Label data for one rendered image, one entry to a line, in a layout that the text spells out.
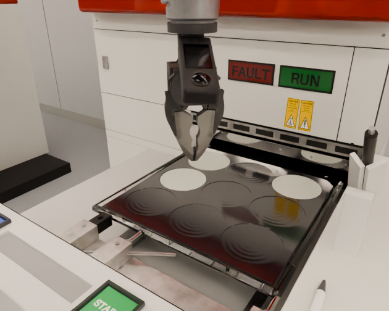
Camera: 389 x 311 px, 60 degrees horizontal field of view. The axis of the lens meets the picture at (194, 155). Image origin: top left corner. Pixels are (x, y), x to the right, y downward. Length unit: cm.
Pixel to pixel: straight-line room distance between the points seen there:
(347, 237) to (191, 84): 27
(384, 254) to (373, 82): 37
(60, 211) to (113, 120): 44
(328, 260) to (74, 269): 31
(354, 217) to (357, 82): 37
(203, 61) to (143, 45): 56
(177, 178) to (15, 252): 36
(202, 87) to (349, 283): 28
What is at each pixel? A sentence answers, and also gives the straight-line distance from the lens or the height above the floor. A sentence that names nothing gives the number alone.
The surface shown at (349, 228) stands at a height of 100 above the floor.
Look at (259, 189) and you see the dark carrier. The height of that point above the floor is 90.
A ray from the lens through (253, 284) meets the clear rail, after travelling 50.
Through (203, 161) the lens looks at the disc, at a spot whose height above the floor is 90.
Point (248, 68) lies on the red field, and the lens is 82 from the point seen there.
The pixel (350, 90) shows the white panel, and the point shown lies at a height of 109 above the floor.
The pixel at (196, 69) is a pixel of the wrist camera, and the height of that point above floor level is 118.
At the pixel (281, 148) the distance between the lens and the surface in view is 82.
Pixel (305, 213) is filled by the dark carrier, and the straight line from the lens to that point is 66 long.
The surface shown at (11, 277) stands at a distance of 47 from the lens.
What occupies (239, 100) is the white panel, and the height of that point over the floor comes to 103.
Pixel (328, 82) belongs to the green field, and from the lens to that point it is 76.
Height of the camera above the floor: 126
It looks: 25 degrees down
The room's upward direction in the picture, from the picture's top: straight up
